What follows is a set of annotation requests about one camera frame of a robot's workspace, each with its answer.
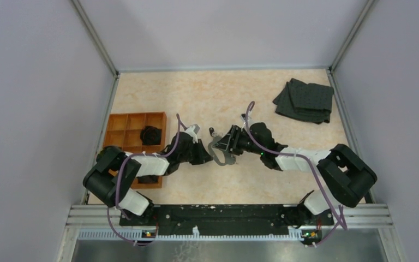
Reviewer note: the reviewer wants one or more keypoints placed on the black rosette object in tray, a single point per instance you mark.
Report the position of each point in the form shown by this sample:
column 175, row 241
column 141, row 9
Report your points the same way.
column 151, row 136

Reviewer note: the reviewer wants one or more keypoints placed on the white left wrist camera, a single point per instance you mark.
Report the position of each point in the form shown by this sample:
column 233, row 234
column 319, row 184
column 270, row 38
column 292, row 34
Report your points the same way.
column 193, row 131

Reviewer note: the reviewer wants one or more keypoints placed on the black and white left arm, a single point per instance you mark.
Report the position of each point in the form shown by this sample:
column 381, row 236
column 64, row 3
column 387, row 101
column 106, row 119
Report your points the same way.
column 111, row 178

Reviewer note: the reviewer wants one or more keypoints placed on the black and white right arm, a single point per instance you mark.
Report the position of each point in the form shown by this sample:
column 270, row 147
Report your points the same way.
column 347, row 178

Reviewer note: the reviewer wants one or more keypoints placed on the orange compartment tray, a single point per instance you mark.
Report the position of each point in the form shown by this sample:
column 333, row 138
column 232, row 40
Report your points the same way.
column 123, row 130

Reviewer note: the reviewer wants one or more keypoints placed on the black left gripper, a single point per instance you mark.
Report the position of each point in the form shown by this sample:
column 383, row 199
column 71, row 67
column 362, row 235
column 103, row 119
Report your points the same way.
column 203, row 156

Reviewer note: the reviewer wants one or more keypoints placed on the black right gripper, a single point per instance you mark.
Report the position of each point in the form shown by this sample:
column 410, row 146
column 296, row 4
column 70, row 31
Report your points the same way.
column 231, row 141

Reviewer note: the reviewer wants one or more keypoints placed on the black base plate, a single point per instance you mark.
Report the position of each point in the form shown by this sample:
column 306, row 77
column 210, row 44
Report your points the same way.
column 228, row 220

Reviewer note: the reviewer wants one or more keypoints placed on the folded dark grey cloth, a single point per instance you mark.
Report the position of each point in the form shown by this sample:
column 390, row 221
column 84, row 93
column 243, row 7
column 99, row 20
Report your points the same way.
column 306, row 102

